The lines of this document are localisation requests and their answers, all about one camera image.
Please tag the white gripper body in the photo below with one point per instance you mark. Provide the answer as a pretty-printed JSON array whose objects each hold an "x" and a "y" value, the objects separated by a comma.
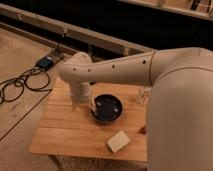
[{"x": 80, "y": 92}]

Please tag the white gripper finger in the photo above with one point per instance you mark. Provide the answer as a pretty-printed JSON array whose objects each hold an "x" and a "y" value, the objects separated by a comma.
[
  {"x": 74, "y": 106},
  {"x": 92, "y": 107}
]

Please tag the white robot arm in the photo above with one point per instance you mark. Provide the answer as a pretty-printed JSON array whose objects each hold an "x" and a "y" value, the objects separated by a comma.
[{"x": 179, "y": 119}]

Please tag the black round bowl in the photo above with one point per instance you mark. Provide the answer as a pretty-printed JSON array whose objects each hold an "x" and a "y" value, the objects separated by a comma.
[{"x": 108, "y": 108}]

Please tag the wooden table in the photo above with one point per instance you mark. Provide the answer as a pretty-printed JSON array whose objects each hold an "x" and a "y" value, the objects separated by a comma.
[{"x": 65, "y": 131}]

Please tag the beige sponge block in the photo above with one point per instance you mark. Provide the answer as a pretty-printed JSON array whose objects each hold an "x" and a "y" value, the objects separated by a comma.
[{"x": 118, "y": 141}]

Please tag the black power adapter box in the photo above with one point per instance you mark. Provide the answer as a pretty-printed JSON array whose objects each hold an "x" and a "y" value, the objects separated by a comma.
[{"x": 45, "y": 63}]

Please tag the red brown small object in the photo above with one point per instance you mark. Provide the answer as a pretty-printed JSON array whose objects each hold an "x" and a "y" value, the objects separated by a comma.
[{"x": 143, "y": 130}]

